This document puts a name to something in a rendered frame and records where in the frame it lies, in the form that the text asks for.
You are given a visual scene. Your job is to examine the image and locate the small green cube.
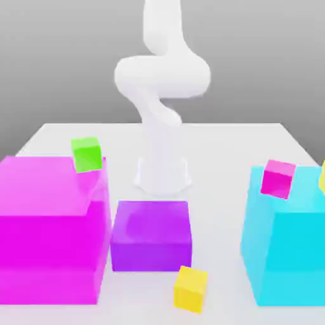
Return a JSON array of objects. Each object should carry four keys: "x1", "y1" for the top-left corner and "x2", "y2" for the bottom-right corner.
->
[{"x1": 70, "y1": 136, "x2": 103, "y2": 174}]

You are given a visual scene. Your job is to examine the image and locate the small pink cube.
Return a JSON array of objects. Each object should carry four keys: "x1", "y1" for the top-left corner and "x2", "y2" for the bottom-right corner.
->
[{"x1": 260, "y1": 159, "x2": 297, "y2": 201}]

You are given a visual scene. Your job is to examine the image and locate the small yellow cube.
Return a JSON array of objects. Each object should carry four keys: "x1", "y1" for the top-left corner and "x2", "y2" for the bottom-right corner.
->
[
  {"x1": 318, "y1": 160, "x2": 325, "y2": 194},
  {"x1": 173, "y1": 265, "x2": 209, "y2": 315}
]

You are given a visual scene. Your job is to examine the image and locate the large purple box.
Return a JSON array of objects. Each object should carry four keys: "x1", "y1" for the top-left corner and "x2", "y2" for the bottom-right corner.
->
[{"x1": 109, "y1": 200, "x2": 193, "y2": 272}]

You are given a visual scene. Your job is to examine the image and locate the large magenta box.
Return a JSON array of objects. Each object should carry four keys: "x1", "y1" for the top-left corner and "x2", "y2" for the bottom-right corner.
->
[{"x1": 0, "y1": 156, "x2": 112, "y2": 305}]

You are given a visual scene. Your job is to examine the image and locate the large cyan box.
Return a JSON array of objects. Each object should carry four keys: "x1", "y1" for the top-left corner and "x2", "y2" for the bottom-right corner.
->
[{"x1": 240, "y1": 165, "x2": 325, "y2": 307}]

